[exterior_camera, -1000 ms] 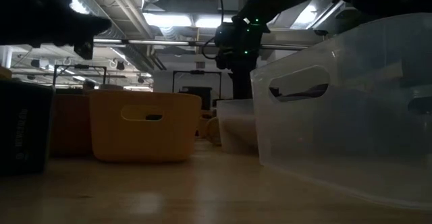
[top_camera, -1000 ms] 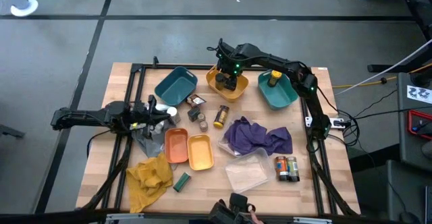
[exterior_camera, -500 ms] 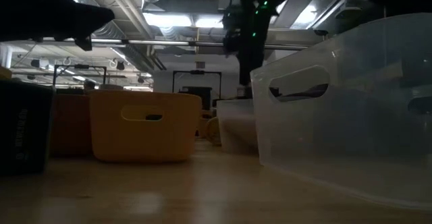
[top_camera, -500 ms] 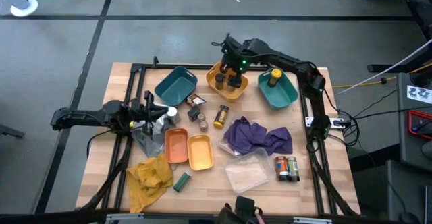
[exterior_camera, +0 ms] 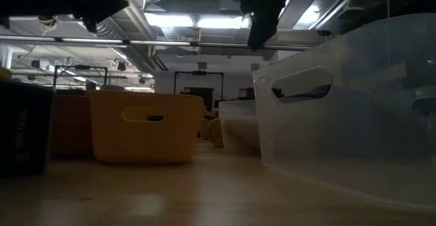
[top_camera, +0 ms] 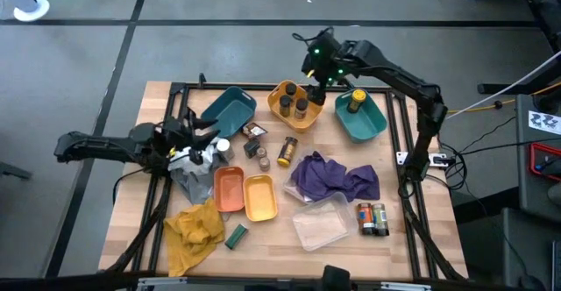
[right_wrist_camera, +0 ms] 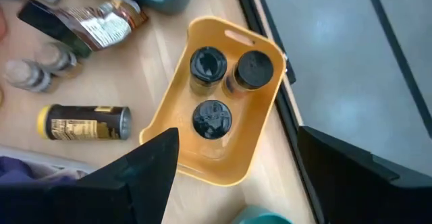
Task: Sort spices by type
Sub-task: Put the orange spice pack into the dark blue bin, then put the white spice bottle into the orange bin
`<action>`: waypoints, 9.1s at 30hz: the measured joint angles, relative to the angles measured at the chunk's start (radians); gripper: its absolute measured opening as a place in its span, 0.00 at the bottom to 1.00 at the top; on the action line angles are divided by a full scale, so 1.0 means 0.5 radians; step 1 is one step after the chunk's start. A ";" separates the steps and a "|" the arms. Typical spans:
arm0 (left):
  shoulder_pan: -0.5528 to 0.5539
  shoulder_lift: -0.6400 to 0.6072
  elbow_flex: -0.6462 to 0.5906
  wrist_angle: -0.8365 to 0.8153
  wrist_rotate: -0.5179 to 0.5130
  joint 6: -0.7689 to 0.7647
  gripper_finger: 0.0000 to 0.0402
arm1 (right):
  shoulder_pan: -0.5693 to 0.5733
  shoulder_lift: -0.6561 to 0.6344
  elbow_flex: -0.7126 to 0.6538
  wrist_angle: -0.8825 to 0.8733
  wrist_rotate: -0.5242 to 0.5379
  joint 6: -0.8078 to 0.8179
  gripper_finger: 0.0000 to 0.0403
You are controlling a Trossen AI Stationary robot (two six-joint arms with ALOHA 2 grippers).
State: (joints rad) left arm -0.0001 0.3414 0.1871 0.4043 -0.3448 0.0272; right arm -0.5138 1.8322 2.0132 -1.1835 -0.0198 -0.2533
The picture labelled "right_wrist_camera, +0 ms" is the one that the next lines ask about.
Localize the small jar silver lid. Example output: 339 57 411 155
2 59 54 93
35 41 79 76

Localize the large yellow plastic bin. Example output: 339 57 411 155
139 16 288 187

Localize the rectangular black spice tin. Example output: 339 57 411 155
16 0 92 59

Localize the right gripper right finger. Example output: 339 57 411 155
296 125 432 224

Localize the spice jar matte black lid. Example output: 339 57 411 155
221 50 275 99

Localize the purple cloth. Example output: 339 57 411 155
0 155 77 186

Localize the black can yellow lid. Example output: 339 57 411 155
36 104 132 141

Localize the turquoise plastic bin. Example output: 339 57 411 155
232 205 294 224

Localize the glass spice jar black lid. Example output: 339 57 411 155
191 99 234 159
188 46 228 96

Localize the black aluminium table frame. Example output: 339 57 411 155
232 0 327 224

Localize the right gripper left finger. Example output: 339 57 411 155
0 128 180 224

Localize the shiny foil spice packet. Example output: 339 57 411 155
55 0 149 53

